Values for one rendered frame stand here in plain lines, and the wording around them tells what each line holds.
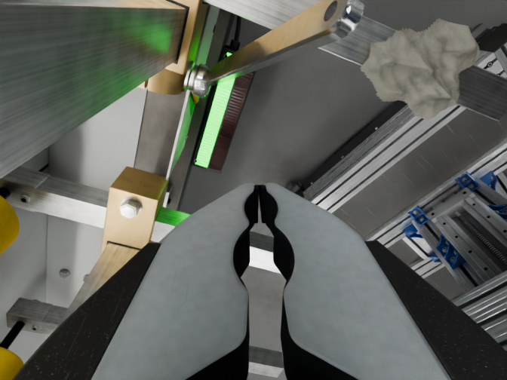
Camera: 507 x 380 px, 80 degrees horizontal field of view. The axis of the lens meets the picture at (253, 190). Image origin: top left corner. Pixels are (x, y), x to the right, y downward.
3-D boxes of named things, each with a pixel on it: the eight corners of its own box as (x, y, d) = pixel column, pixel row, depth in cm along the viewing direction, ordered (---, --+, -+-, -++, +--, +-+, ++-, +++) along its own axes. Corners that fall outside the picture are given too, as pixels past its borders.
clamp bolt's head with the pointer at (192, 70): (213, 95, 38) (215, 65, 24) (207, 114, 39) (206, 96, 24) (198, 90, 38) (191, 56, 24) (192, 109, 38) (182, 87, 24)
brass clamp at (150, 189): (174, 179, 36) (164, 202, 31) (153, 259, 42) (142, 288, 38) (121, 163, 35) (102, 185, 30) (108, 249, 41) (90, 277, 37)
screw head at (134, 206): (143, 200, 31) (139, 206, 30) (140, 216, 32) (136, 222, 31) (123, 194, 31) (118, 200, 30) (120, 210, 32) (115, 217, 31)
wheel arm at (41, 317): (282, 346, 55) (284, 370, 51) (275, 357, 57) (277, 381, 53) (23, 292, 47) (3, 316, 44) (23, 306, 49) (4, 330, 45)
